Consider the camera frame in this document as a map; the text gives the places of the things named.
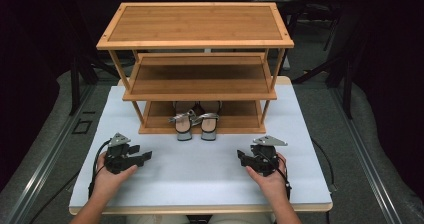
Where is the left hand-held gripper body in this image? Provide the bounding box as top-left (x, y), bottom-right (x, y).
top-left (103, 132), bottom-right (138, 175)

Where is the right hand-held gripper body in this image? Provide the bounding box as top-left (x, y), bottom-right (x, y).
top-left (250, 135), bottom-right (288, 178)

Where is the black silver strap sandal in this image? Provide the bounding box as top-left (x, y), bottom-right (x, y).
top-left (194, 101), bottom-right (223, 142)
top-left (168, 101), bottom-right (198, 142)

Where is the three-tier wooden shoe rack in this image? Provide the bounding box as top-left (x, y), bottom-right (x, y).
top-left (96, 1), bottom-right (295, 135)

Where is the person's left hand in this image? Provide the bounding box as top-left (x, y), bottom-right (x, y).
top-left (92, 151), bottom-right (138, 202)

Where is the person's right hand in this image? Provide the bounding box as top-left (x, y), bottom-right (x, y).
top-left (245, 153), bottom-right (289, 201)

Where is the white table mat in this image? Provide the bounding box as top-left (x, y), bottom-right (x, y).
top-left (69, 84), bottom-right (333, 208)

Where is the light wooden table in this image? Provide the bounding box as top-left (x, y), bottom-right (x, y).
top-left (68, 76), bottom-right (334, 216)

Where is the dark metal stand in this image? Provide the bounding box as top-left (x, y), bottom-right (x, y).
top-left (292, 3), bottom-right (355, 120)
top-left (68, 43), bottom-right (122, 117)

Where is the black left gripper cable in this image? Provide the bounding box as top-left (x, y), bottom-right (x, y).
top-left (29, 139), bottom-right (112, 224)

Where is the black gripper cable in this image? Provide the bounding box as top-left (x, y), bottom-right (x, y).
top-left (29, 139), bottom-right (112, 224)
top-left (310, 137), bottom-right (338, 193)

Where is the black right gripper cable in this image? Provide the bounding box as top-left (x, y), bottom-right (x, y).
top-left (310, 137), bottom-right (338, 193)

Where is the metal floor rail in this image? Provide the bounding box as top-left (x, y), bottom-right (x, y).
top-left (328, 83), bottom-right (405, 224)
top-left (3, 83), bottom-right (98, 224)

